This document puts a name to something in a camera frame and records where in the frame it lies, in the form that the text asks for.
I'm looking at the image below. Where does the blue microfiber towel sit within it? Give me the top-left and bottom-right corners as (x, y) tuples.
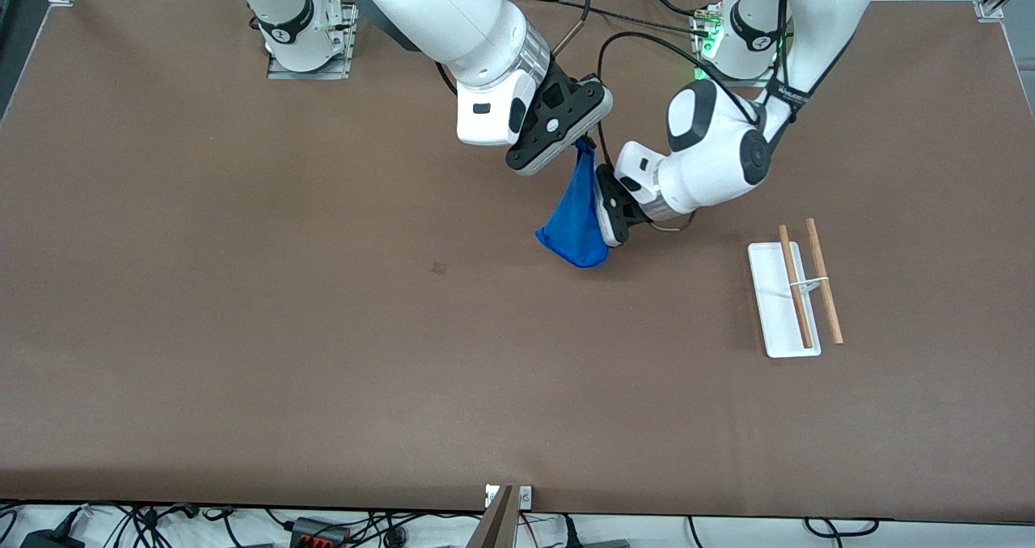
(534, 140), (610, 269)

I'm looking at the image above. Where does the white rack with wooden rods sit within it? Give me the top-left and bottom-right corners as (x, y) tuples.
(747, 218), (845, 360)

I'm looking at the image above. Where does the black box with orange buttons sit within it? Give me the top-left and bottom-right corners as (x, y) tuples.
(289, 517), (353, 548)

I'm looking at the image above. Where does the black power adapter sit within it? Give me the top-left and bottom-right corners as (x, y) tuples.
(20, 530), (87, 548)

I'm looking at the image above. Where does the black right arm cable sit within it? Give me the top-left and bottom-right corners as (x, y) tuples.
(437, 0), (593, 96)

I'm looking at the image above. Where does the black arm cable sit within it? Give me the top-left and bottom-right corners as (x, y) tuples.
(597, 32), (761, 169)
(437, 0), (593, 96)

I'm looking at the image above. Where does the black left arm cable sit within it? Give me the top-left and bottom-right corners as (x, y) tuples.
(597, 32), (761, 169)

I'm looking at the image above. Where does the black cable across table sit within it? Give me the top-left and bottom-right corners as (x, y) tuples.
(556, 0), (716, 38)

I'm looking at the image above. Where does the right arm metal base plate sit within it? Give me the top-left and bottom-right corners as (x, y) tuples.
(267, 2), (357, 81)

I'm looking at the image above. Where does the white table edge bracket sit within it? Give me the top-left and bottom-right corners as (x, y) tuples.
(485, 485), (534, 510)

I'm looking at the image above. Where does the grey-brown camera mount bar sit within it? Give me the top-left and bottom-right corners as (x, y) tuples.
(467, 485), (517, 548)

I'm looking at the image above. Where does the black looped floor cable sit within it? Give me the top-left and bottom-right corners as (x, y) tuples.
(804, 517), (880, 537)

